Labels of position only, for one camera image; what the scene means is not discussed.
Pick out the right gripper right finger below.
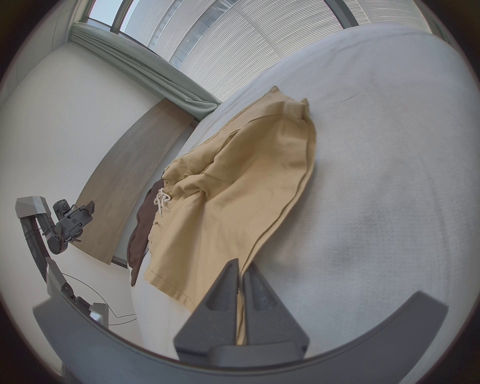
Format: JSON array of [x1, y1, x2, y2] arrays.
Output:
[[244, 262, 310, 351]]

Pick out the tan shorts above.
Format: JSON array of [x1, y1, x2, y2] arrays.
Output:
[[144, 86, 317, 346]]

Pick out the brown shorts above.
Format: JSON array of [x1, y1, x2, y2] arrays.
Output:
[[127, 179, 166, 287]]

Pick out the bed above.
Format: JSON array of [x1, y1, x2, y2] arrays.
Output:
[[77, 22, 479, 361]]

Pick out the grey-green curtain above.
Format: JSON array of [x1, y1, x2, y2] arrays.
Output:
[[70, 23, 222, 121]]

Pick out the window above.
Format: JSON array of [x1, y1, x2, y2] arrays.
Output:
[[87, 0, 447, 104]]

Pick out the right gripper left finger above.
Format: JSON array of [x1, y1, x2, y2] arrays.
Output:
[[174, 259, 241, 355]]

